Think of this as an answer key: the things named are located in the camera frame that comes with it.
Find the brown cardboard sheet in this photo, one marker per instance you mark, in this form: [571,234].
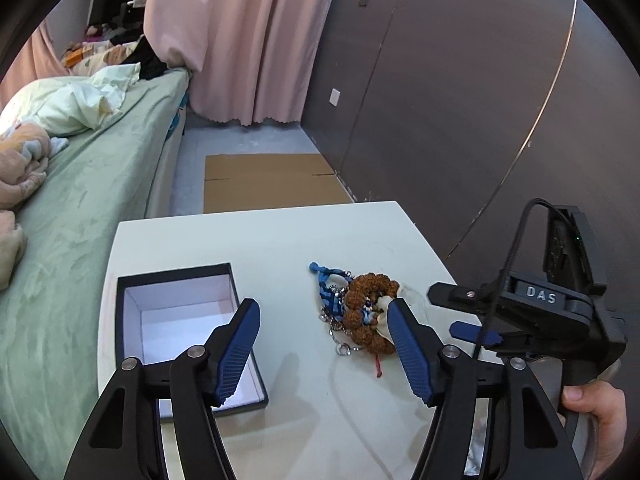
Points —
[267,181]

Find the finger of the blue tip right gripper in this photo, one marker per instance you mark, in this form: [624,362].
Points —
[471,333]

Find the green bed mattress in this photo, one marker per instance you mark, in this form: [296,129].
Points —
[50,311]

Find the pink curtain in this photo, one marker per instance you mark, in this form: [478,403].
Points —
[250,60]

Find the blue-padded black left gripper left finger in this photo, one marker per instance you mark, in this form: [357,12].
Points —
[122,438]

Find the black jewelry box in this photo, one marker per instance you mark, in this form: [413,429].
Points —
[159,315]

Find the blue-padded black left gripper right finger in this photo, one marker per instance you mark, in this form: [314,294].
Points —
[525,438]

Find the white wall socket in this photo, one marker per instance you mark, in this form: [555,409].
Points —
[334,97]

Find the person's right hand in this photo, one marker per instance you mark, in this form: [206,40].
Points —
[607,405]

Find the black garment on bed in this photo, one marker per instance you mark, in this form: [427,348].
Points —
[151,66]

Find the pink fleece blanket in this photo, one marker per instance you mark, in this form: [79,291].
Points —
[26,150]

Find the pale green pillow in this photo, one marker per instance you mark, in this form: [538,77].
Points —
[68,105]

